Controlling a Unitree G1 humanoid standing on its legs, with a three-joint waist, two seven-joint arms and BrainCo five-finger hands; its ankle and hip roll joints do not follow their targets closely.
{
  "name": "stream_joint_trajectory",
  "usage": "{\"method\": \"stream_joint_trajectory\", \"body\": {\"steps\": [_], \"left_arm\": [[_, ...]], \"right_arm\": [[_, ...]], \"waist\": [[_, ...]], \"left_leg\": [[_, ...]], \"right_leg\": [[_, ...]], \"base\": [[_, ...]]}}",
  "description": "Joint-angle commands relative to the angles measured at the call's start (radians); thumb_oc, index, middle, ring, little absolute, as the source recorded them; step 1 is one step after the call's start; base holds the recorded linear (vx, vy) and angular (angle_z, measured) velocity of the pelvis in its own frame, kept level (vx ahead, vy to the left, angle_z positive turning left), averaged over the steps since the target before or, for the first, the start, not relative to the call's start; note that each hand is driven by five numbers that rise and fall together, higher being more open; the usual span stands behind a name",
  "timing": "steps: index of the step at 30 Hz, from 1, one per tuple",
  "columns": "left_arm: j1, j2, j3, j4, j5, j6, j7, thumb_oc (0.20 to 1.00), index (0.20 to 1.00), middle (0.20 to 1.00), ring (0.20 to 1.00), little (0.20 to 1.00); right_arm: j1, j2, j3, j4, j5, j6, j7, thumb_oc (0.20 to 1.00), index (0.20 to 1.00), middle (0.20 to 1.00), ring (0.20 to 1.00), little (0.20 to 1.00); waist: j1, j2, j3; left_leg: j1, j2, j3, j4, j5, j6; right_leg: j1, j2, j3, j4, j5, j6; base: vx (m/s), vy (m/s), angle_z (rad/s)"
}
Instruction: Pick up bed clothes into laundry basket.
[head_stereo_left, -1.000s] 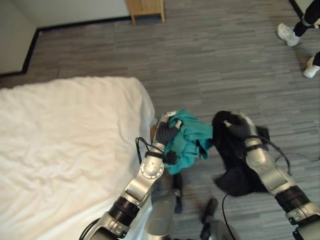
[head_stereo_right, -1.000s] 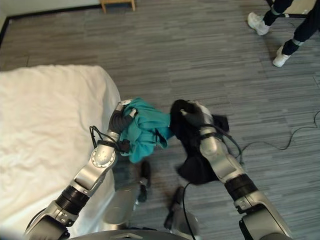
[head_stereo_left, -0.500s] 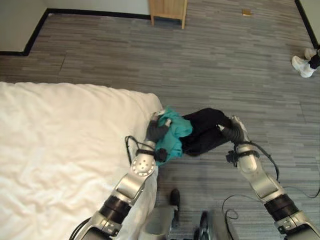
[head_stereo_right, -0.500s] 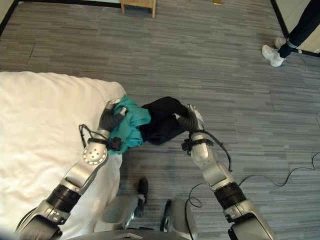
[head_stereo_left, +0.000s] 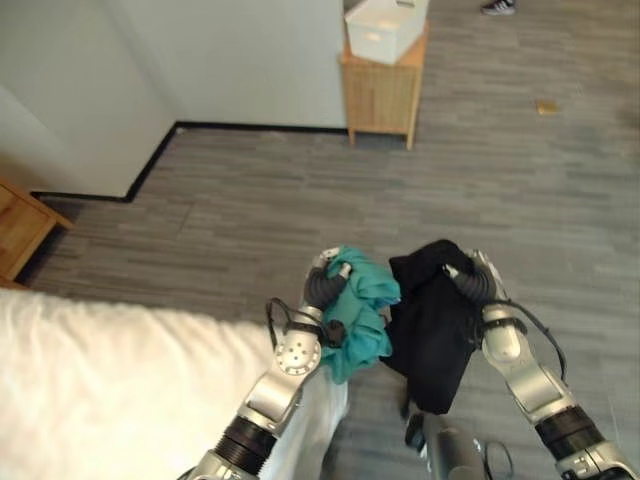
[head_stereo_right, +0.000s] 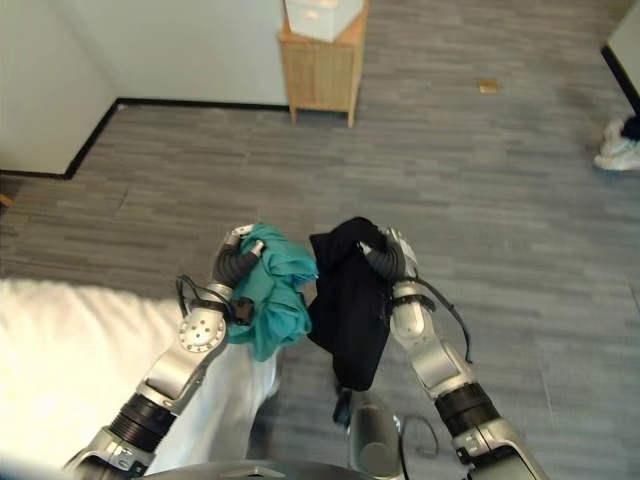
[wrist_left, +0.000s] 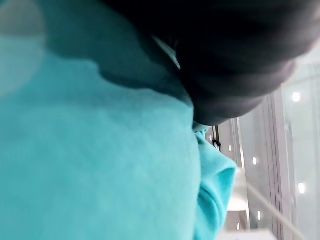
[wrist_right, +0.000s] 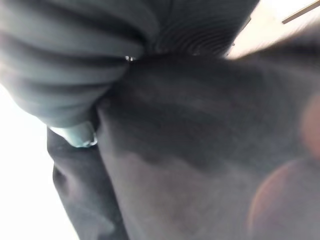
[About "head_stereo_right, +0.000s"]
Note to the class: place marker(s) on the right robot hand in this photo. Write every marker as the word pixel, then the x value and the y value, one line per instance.
pixel 392 260

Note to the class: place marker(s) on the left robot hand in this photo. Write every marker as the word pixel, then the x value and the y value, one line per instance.
pixel 235 264

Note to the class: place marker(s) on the teal garment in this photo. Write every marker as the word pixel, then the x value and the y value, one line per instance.
pixel 276 290

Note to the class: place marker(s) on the black garment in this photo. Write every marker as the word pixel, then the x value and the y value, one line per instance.
pixel 350 305

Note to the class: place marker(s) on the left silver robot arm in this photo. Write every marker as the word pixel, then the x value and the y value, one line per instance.
pixel 186 356

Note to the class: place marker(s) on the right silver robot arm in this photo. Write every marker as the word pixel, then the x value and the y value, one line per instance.
pixel 440 360

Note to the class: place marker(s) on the white bed sheet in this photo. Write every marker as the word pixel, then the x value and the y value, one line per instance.
pixel 85 370

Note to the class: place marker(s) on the wooden slatted laundry basket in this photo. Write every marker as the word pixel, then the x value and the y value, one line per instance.
pixel 321 75

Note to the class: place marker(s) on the dark robot foot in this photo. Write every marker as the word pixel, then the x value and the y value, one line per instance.
pixel 343 407

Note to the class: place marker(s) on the silver robot leg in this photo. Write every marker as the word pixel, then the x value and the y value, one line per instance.
pixel 375 435

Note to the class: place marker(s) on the small brown floor object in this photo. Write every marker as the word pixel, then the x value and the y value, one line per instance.
pixel 488 86

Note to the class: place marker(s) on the silver robot torso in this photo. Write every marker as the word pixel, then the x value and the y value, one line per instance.
pixel 250 471

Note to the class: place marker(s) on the white storage box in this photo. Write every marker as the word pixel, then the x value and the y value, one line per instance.
pixel 320 18

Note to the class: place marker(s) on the person's white shoe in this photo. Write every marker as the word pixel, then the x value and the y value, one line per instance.
pixel 618 146

